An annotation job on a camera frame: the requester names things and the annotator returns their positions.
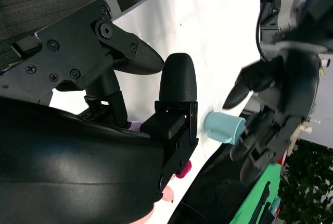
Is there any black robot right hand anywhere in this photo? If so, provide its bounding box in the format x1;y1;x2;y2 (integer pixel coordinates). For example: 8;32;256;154
0;0;198;224

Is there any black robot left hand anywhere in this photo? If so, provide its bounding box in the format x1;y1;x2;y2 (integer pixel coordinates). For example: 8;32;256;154
222;49;321;188

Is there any pink plush doll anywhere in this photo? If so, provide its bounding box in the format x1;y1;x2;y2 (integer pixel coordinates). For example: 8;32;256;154
135;160;193;224

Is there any lilac plastic plate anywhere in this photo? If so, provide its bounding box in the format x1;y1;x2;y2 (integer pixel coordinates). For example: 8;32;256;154
130;121;144;132

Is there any teal plastic mug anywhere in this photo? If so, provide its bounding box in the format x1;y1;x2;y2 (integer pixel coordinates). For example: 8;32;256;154
203;111;247;145

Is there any green leafy plant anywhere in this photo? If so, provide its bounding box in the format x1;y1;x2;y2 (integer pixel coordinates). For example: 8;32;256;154
278;140;333;224

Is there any green cloth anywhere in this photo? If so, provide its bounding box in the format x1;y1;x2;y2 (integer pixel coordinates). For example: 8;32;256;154
230;163;281;224

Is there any black backdrop cloth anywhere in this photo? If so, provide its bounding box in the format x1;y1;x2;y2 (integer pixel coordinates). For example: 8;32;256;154
169;140;261;224

